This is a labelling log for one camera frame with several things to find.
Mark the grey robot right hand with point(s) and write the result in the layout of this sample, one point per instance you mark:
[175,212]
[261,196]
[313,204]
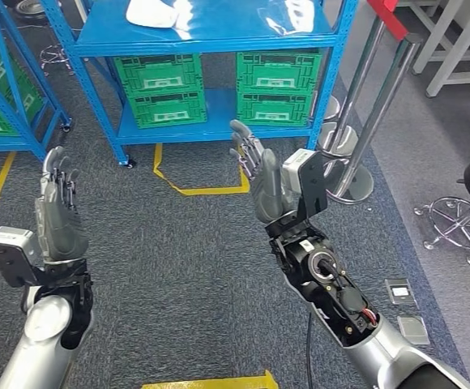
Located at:
[269,188]

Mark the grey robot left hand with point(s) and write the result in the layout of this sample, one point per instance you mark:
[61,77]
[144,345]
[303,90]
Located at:
[60,225]

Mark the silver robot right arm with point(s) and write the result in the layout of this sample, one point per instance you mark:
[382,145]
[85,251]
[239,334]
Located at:
[381,349]

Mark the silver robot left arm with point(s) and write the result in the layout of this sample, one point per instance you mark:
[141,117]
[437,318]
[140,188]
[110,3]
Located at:
[40,343]

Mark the blue metal shelf rack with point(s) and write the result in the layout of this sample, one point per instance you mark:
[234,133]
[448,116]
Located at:
[218,32]
[16,139]

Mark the white plastic cover part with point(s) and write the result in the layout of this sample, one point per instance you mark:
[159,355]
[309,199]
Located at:
[150,12]

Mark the green-topped white workbench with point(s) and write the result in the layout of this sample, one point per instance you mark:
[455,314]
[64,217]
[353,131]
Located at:
[454,59]

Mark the black-capped chrome-base stanchion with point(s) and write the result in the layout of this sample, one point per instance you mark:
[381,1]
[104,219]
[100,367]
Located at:
[381,107]

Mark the silver floor socket box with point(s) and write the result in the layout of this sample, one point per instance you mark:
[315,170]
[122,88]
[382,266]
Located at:
[413,330]
[400,291]

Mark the red barrier belt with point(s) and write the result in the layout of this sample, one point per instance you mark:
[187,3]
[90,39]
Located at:
[384,16]

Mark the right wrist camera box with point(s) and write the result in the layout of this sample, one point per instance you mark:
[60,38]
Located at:
[312,182]

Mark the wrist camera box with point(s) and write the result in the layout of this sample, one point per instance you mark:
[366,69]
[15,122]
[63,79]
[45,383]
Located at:
[312,182]
[8,257]

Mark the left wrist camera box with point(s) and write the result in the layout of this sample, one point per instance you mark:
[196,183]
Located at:
[8,257]

